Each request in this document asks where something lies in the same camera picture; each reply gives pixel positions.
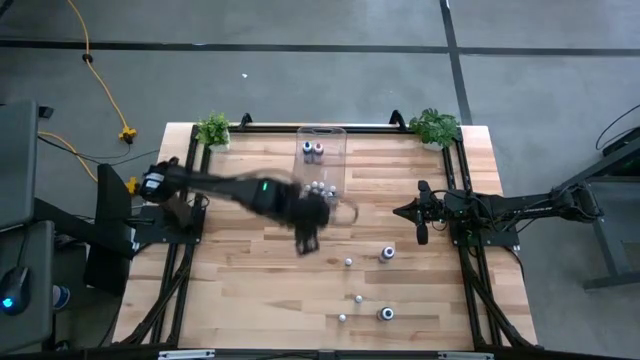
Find leafy green plant white pot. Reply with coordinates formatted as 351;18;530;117
408;107;461;152

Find blue white cup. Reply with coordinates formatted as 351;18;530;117
52;284;71;311

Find small green plant white pot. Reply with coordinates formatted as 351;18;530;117
195;110;232;153

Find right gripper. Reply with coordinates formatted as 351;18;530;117
392;180;451;246

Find black desk frame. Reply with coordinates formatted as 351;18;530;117
549;124;640;291

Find grey panel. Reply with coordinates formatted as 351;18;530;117
0;99;40;232

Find clear plastic bin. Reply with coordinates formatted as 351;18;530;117
294;125;350;200

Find yellow extension cable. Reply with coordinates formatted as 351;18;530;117
64;0;139;145
37;130;142;196

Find black computer mouse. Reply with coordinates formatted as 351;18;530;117
0;265;31;317

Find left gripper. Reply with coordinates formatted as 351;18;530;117
283;192;332;257

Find grey desk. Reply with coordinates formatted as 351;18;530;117
0;219;55;354

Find black stand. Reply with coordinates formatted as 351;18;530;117
32;163;139;297

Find silver frame bracket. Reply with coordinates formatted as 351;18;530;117
157;349;216;360
437;351;494;360

